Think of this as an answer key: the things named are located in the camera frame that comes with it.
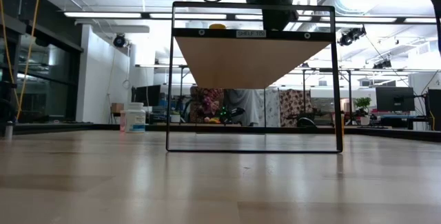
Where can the cardboard box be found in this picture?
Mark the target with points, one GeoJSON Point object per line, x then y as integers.
{"type": "Point", "coordinates": [117, 107]}

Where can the white patterned cloth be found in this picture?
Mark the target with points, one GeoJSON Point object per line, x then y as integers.
{"type": "Point", "coordinates": [272, 107]}

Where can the black aluminium rig frame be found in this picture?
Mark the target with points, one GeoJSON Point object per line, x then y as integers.
{"type": "Point", "coordinates": [396, 133]}

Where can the small pink pill bottle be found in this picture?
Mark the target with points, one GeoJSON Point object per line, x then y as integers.
{"type": "Point", "coordinates": [122, 122]}

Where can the black round ceiling camera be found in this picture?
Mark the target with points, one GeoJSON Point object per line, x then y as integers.
{"type": "Point", "coordinates": [119, 40]}

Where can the white pot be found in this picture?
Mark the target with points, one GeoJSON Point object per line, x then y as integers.
{"type": "Point", "coordinates": [175, 118]}

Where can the black background chair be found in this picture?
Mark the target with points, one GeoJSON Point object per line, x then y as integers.
{"type": "Point", "coordinates": [306, 122]}

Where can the dark floral cloth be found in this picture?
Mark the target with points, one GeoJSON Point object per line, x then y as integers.
{"type": "Point", "coordinates": [206, 100]}

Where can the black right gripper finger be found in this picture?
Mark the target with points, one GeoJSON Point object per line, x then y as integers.
{"type": "Point", "coordinates": [275, 20]}

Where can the brown floral cloth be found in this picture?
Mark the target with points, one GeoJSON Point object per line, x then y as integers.
{"type": "Point", "coordinates": [293, 105]}

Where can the small grey cylinder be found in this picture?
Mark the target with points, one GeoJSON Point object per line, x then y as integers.
{"type": "Point", "coordinates": [8, 131]}

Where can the white bottle with blue label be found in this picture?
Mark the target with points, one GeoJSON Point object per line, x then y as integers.
{"type": "Point", "coordinates": [135, 120]}

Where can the dark monitor back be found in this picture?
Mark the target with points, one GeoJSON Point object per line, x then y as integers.
{"type": "Point", "coordinates": [435, 108]}

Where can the amber bottle with yellow cap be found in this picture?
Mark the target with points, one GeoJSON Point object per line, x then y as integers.
{"type": "Point", "coordinates": [217, 26]}

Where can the background robot with green lights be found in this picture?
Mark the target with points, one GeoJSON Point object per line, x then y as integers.
{"type": "Point", "coordinates": [234, 113]}

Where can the potted green plant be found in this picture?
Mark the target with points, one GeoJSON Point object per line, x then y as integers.
{"type": "Point", "coordinates": [363, 103]}

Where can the plain grey cloth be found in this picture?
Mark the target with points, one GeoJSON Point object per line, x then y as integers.
{"type": "Point", "coordinates": [246, 101]}

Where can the black computer monitor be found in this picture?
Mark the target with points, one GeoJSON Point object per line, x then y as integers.
{"type": "Point", "coordinates": [394, 99]}
{"type": "Point", "coordinates": [148, 94]}

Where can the ceiling light strip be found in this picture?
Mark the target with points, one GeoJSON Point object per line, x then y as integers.
{"type": "Point", "coordinates": [103, 14]}

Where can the black ceiling spotlights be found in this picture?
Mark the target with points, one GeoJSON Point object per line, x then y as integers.
{"type": "Point", "coordinates": [351, 36]}
{"type": "Point", "coordinates": [382, 64]}

